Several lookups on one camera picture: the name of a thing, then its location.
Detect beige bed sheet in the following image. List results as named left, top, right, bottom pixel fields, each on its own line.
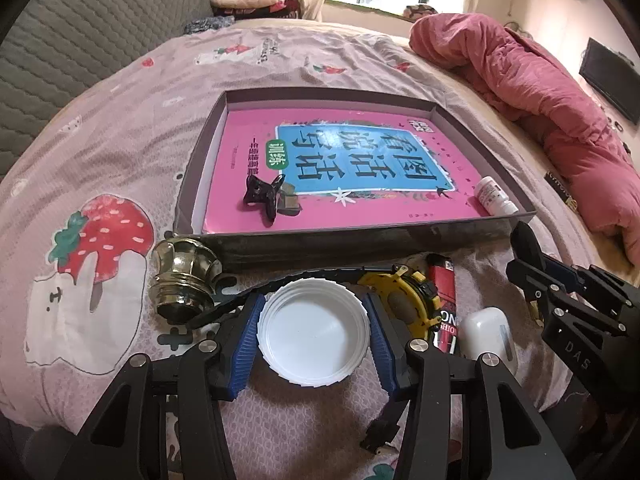
left=235, top=17, right=640, bottom=311

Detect white plastic lid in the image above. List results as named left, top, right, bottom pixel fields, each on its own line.
left=256, top=280, right=371, bottom=387

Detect black television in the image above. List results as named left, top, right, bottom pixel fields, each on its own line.
left=580, top=37, right=640, bottom=126

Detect small white pill bottle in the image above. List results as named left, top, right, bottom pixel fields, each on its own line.
left=474, top=176, right=518, bottom=216

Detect red lighter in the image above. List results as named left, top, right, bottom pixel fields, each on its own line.
left=425, top=254, right=461, bottom=356

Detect dark packet with gold print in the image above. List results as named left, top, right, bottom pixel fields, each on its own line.
left=544, top=170, right=581, bottom=211

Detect brass knob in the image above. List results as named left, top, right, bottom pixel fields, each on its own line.
left=150, top=237, right=223, bottom=323

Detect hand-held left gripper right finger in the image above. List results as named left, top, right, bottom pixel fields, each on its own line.
left=362, top=292, right=576, bottom=480

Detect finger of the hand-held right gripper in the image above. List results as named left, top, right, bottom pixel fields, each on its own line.
left=506, top=259, right=626, bottom=337
left=542, top=255, right=633, bottom=311

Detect yellow tape measure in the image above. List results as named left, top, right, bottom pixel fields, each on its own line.
left=356, top=264, right=441, bottom=341

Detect grey shallow box tray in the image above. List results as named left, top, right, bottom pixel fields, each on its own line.
left=172, top=89, right=537, bottom=273

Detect small brown square block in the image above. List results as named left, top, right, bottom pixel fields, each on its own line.
left=272, top=182, right=304, bottom=217

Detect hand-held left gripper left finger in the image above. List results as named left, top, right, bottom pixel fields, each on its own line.
left=55, top=292, right=268, bottom=480

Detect blue patterned cloth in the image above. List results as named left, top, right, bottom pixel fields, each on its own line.
left=182, top=15, right=236, bottom=36

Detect pink folded blanket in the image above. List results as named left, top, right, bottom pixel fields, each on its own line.
left=210, top=0, right=281, bottom=11

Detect grey quilted sofa cover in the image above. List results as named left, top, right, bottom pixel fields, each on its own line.
left=0, top=0, right=211, bottom=181

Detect pink and blue book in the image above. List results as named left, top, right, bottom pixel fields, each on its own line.
left=202, top=110, right=493, bottom=235

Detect white earbuds case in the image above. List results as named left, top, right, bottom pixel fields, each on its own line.
left=457, top=307, right=518, bottom=376

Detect pink duvet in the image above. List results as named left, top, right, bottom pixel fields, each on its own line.
left=409, top=10, right=640, bottom=246

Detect pink strawberry printed blanket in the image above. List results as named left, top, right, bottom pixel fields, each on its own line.
left=0, top=25, right=596, bottom=480

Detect black hair claw clip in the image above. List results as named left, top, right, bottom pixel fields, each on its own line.
left=241, top=175, right=287, bottom=226

